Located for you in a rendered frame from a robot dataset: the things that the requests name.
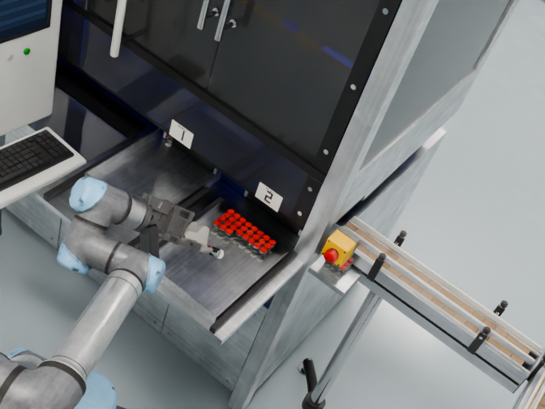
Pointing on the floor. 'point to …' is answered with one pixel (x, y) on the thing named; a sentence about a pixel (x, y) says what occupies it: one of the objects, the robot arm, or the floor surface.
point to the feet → (309, 382)
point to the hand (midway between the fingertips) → (203, 250)
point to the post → (337, 183)
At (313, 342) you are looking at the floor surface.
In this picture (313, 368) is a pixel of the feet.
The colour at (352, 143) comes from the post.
